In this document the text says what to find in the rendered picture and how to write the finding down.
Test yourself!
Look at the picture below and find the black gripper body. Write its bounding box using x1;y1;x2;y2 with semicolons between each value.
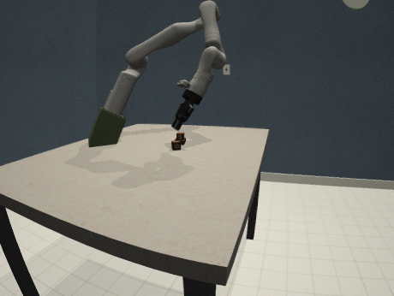
182;89;203;112

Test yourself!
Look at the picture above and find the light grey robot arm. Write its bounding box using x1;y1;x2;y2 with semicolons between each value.
103;1;226;115

